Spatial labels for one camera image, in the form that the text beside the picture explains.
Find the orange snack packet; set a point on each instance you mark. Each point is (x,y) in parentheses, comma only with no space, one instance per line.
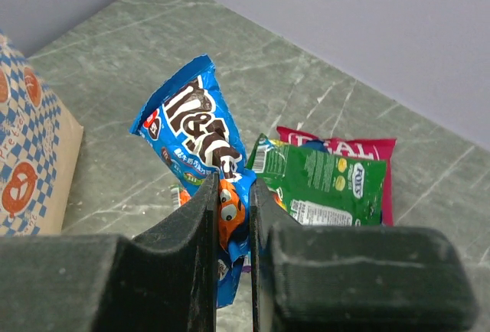
(179,196)

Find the checkered paper bag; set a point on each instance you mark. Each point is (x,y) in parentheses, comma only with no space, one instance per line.
(40,143)

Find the blue chocolate candy packet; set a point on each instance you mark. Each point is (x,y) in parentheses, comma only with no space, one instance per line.
(188,124)

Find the pink snack bag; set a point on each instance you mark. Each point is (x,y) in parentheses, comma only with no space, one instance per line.
(378,149)

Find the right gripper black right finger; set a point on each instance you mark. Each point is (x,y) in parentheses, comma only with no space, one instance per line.
(347,278)

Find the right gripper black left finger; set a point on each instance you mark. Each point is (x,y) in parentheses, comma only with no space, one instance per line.
(164,279)

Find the green snack bag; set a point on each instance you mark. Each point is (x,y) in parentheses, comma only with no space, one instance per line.
(319,188)

